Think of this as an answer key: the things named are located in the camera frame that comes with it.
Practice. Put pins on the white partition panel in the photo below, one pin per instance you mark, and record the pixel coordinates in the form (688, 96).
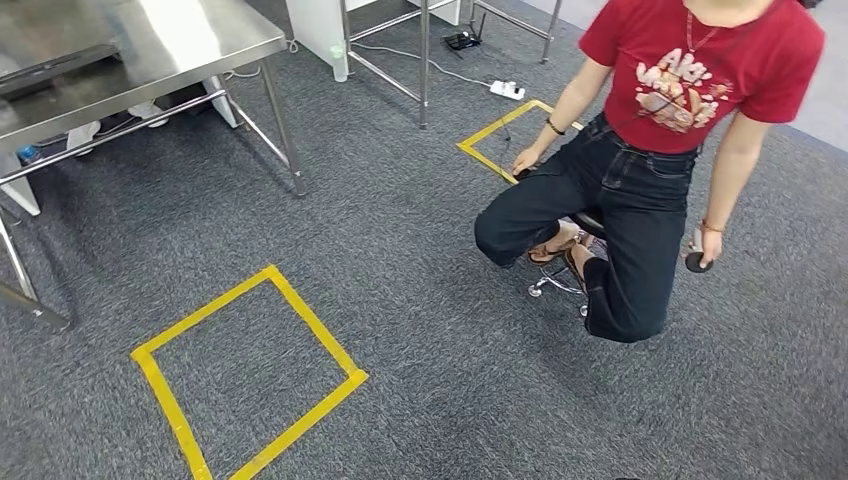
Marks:
(318, 26)

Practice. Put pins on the yellow floor tape square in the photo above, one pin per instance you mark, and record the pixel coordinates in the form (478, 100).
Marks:
(166, 397)
(490, 132)

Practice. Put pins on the person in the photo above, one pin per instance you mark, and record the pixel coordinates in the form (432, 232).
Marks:
(149, 112)
(636, 185)

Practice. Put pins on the clear plastic bottle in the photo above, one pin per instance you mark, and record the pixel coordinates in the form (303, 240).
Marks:
(338, 63)

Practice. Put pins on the black stool chrome base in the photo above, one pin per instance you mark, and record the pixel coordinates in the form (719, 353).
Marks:
(590, 222)

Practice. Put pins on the stainless steel table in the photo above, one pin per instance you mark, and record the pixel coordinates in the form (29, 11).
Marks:
(422, 60)

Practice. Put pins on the person's left hand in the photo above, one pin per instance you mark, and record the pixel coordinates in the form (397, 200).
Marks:
(710, 246)

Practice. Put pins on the person's right forearm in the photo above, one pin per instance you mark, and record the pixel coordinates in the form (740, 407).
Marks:
(573, 99)

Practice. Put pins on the blue bottle cap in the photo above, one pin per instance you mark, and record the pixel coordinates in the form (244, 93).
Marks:
(28, 154)

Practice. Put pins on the stainless steel workbench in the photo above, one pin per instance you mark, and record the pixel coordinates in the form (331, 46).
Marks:
(166, 46)

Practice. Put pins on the person's left forearm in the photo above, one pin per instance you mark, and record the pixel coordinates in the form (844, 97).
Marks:
(735, 166)

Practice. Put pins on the black power adapter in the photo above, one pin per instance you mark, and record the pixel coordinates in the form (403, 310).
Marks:
(462, 41)

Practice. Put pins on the black handheld controller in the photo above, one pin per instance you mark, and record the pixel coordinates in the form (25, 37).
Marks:
(524, 174)

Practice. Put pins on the person's right hand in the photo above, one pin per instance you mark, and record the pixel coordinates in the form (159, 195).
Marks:
(526, 159)

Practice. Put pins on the white power strip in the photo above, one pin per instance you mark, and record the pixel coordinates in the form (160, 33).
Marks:
(507, 89)

